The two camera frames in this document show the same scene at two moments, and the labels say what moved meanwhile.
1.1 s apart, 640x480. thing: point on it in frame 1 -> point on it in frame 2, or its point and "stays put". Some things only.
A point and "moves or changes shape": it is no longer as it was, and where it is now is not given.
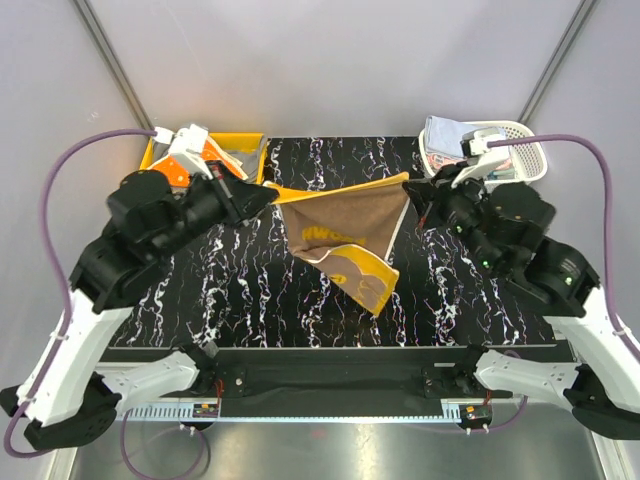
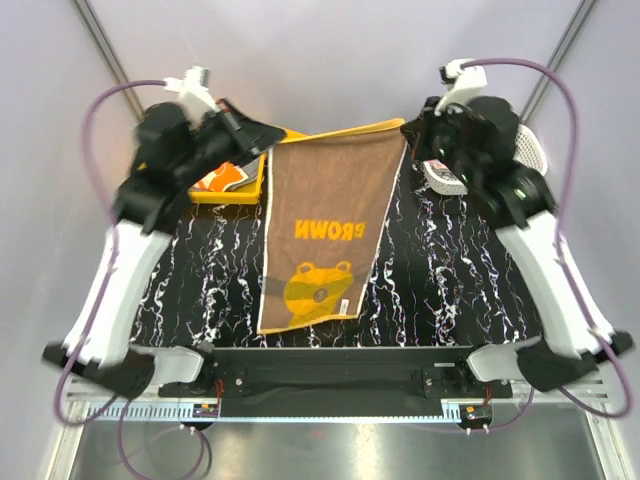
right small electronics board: x=474 y=416 stays put
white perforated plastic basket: x=524 y=147 stays put
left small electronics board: x=205 y=410 stays put
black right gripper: x=431 y=195 -> x=418 y=130
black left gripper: x=222 y=190 -> x=249 y=137
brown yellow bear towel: x=341 y=229 moves or changes shape
